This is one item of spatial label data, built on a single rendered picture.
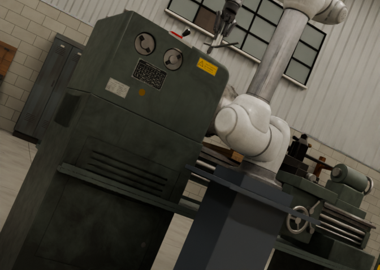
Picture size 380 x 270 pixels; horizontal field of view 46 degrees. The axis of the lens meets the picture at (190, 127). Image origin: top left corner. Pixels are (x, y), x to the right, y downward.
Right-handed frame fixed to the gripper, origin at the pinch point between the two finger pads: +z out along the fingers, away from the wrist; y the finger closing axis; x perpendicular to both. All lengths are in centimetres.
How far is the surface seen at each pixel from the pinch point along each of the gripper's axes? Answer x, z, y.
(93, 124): -14, 63, -46
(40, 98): 614, 58, 43
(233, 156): -6, 50, 32
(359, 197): 5, 39, 144
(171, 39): -13.9, 14.6, -28.4
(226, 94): -1.7, 22.1, 16.1
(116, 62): -14, 35, -47
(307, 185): -18, 48, 76
